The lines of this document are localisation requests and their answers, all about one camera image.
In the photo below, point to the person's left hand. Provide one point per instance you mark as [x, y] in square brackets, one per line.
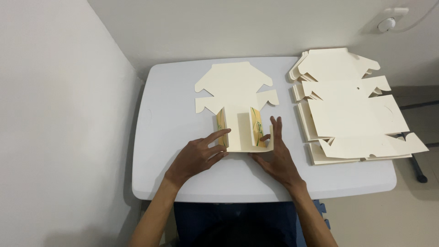
[192, 159]

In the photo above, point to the person's right hand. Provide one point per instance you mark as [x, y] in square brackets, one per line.
[279, 161]

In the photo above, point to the cream cardboard box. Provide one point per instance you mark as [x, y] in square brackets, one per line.
[236, 89]

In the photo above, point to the white table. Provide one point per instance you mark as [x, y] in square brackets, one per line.
[164, 137]

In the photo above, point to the blue foam mat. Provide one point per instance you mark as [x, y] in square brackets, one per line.
[317, 219]

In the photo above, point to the person's dark blue trousers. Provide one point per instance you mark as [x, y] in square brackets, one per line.
[233, 224]

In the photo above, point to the stack of flat cardboard blanks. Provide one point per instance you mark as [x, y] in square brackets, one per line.
[349, 113]

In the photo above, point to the black table leg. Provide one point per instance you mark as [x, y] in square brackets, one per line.
[416, 168]

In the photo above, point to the white wall socket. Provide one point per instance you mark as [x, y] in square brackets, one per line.
[387, 22]

